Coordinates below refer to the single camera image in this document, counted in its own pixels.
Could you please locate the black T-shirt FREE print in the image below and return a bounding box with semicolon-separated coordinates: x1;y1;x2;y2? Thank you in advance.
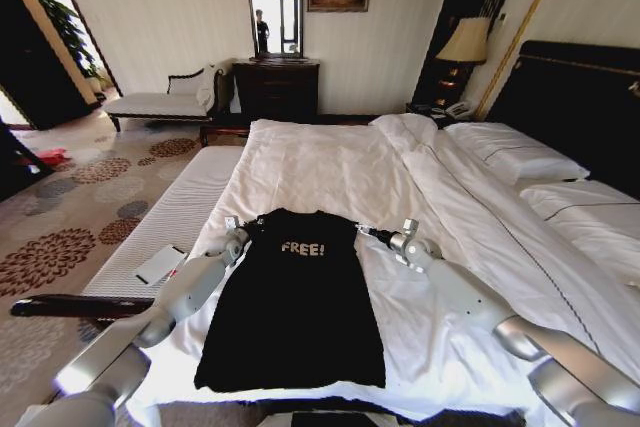
193;207;387;392

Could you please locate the white ribbed bed bench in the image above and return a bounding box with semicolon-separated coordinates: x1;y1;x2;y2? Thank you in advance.
82;146;246;298

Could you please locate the white duvet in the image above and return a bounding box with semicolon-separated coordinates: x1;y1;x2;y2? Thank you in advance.
127;114;640;421

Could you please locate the white paper sheet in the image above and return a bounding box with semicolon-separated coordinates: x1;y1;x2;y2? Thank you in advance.
134;245;186;286

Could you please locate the dark wooden nightstand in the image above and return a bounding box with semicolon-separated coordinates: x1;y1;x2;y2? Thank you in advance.
405;102;481;128

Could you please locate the white desk telephone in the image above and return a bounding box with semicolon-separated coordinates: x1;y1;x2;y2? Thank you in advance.
444;100;474;121

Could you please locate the dark wooden dresser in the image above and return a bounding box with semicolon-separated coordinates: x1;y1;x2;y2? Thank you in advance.
232;59;321;121

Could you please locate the white cloth on chaise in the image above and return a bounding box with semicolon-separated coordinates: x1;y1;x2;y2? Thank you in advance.
195;62;224;108

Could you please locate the white pillow with dark stripe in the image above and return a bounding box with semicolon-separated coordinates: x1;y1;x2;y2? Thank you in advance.
442;121;591;183
519;179;640;268

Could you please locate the white cushioned chaise lounge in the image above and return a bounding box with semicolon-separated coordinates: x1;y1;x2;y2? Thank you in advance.
104;64;234;133

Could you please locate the person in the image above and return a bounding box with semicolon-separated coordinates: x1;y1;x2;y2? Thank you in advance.
254;8;271;54

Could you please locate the bedside lamp cream shade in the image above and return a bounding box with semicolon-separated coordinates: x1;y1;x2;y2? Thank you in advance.
433;16;494;108

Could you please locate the red item on floor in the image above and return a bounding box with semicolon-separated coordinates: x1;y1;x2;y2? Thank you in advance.
19;147;69;168

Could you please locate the black padded headboard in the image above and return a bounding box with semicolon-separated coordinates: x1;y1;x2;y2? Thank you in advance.
487;39;640;208

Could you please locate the dark wooden door panel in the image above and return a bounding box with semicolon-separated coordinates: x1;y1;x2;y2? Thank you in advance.
0;0;94;131

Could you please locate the green potted plant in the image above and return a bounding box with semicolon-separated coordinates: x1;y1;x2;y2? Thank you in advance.
28;0;109;93

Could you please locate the dark wooden rail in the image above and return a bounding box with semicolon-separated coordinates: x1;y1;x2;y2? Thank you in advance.
9;294;156;321

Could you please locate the dark framed wall mirror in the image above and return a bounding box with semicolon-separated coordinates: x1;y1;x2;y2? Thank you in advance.
240;0;306;61

